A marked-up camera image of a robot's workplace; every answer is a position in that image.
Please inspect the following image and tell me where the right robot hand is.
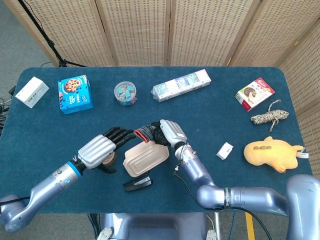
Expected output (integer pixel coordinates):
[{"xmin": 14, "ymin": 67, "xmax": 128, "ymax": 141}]
[{"xmin": 150, "ymin": 119, "xmax": 188, "ymax": 148}]

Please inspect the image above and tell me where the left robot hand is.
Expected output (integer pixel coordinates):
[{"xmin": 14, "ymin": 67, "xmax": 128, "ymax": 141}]
[{"xmin": 77, "ymin": 126, "xmax": 135, "ymax": 175}]

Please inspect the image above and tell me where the grey glove with red cuff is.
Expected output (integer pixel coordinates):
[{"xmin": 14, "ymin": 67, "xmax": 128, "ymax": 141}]
[{"xmin": 133, "ymin": 124, "xmax": 161, "ymax": 144}]

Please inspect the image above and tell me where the brown lidded cup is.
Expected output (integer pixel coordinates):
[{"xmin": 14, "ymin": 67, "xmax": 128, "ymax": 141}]
[{"xmin": 102, "ymin": 151, "xmax": 118, "ymax": 167}]

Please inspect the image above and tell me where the blue table cloth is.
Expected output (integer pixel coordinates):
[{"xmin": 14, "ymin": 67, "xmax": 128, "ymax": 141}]
[{"xmin": 0, "ymin": 66, "xmax": 318, "ymax": 215}]

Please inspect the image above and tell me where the beige lunch box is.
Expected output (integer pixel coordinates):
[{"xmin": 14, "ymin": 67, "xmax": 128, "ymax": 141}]
[{"xmin": 122, "ymin": 141, "xmax": 171, "ymax": 178}]

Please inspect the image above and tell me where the black stapler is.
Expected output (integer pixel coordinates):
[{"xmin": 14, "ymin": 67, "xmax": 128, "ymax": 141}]
[{"xmin": 122, "ymin": 175, "xmax": 154, "ymax": 193}]

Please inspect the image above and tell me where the long tissue multipack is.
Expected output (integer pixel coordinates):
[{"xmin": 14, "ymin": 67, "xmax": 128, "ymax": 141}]
[{"xmin": 150, "ymin": 68, "xmax": 212, "ymax": 103}]

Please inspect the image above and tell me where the clear round candy jar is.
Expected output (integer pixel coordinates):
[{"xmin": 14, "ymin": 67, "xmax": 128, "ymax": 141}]
[{"xmin": 113, "ymin": 81, "xmax": 138, "ymax": 108}]

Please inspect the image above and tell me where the small white box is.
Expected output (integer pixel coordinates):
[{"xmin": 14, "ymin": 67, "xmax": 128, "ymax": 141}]
[{"xmin": 216, "ymin": 141, "xmax": 235, "ymax": 161}]

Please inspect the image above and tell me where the blue cookie box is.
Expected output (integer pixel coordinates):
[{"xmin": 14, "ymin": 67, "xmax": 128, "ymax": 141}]
[{"xmin": 57, "ymin": 74, "xmax": 95, "ymax": 115}]

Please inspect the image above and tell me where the white cardboard box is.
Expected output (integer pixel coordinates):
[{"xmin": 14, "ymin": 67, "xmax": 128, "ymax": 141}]
[{"xmin": 14, "ymin": 76, "xmax": 50, "ymax": 109}]

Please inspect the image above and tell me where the robot torso base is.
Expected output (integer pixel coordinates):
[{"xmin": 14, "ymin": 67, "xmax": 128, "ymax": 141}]
[{"xmin": 96, "ymin": 212, "xmax": 222, "ymax": 240}]

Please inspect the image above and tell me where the red white cake box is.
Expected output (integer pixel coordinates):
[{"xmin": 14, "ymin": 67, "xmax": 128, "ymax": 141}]
[{"xmin": 234, "ymin": 76, "xmax": 276, "ymax": 112}]

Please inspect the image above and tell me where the yellow plush toy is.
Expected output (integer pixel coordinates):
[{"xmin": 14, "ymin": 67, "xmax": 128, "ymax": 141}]
[{"xmin": 243, "ymin": 136, "xmax": 310, "ymax": 174}]

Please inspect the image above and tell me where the black tripod stand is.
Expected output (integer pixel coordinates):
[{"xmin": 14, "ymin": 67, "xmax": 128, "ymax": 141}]
[{"xmin": 16, "ymin": 0, "xmax": 87, "ymax": 68}]

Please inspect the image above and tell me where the coiled braided rope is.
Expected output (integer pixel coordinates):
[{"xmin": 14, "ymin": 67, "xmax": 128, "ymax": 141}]
[{"xmin": 250, "ymin": 99, "xmax": 290, "ymax": 133}]

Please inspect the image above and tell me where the black cable bundle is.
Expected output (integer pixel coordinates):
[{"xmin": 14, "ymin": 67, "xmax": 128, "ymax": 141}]
[{"xmin": 0, "ymin": 84, "xmax": 17, "ymax": 137}]

